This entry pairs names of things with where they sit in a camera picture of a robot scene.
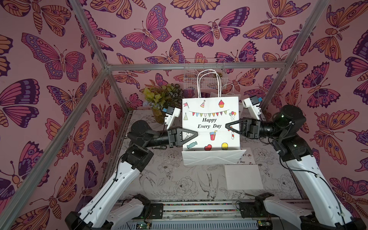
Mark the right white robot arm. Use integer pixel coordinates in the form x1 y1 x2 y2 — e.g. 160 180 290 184
225 105 367 230

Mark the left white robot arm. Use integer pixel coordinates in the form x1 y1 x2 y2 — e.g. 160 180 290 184
65 120 198 230

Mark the potted green plant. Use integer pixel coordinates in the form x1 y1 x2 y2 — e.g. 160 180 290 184
143 84 183 124

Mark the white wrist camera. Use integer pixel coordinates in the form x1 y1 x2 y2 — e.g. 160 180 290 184
242 95 262 120
162 106 181 130

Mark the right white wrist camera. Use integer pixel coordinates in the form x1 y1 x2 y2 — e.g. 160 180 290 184
242 95 262 120

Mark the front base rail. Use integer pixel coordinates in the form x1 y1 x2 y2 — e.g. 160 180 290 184
77 200 325 230

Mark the aluminium frame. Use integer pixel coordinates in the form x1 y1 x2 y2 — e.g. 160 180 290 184
1 1 329 230

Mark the white wire wall basket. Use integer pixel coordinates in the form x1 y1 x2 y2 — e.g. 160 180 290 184
183 56 228 91

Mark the white party paper bag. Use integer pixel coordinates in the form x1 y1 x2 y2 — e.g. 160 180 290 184
224 148 264 190

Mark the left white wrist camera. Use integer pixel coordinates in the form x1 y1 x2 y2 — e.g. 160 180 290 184
162 106 181 130

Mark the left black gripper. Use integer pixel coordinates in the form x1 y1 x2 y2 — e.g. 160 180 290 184
142 129 196 152

